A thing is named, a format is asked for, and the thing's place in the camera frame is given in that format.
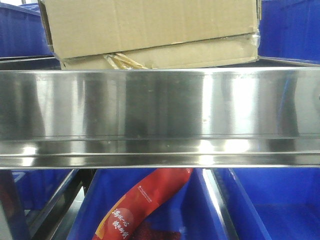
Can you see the plain brown cardboard box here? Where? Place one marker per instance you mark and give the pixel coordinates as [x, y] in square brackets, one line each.
[151, 34]

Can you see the stainless steel shelf rack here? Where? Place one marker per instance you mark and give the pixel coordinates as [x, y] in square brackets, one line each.
[72, 142]

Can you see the red snack bag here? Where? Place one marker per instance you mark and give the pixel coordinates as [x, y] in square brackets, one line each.
[140, 201]

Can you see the blue bin lower right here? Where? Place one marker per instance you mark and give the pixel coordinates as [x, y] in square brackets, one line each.
[272, 203]

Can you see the blue bin upper right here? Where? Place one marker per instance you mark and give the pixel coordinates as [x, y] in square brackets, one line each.
[290, 29]

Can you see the blue bin upper left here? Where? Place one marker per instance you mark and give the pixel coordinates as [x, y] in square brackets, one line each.
[21, 31]

